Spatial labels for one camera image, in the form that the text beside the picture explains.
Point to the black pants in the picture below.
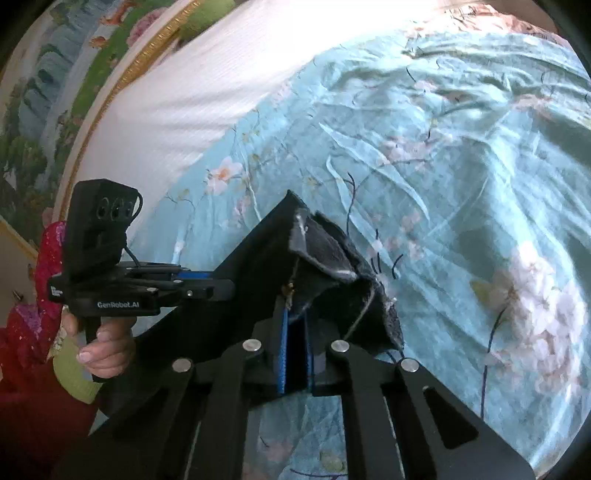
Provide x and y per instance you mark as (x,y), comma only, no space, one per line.
(258,249)

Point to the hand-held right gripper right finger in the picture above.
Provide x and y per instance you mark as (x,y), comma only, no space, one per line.
(308,364)

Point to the person's left hand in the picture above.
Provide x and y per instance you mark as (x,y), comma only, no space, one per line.
(113,353)

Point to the yellow-green cloth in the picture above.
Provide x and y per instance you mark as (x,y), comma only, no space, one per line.
(74,376)

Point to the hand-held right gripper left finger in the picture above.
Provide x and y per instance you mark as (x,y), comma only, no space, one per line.
(282,364)

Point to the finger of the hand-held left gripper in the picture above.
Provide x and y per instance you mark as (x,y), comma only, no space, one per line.
(212,290)
(194,275)

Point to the teal floral bed sheet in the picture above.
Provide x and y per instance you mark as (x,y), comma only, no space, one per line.
(415,161)

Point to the person's red clothing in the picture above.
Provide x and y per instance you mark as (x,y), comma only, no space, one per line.
(32,415)

